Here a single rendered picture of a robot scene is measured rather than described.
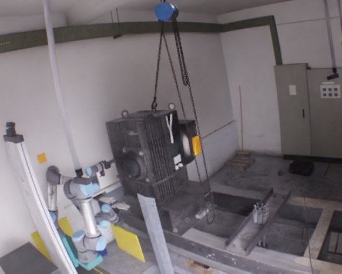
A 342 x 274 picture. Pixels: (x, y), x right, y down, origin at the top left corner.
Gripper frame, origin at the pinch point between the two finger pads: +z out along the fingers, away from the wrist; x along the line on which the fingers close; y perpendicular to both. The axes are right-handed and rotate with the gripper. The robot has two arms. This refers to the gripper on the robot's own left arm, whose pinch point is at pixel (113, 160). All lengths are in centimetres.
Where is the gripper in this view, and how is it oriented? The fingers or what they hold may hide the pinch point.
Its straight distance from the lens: 247.2
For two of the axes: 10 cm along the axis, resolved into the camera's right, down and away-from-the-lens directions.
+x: -7.4, -0.2, 6.7
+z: 6.5, -2.8, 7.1
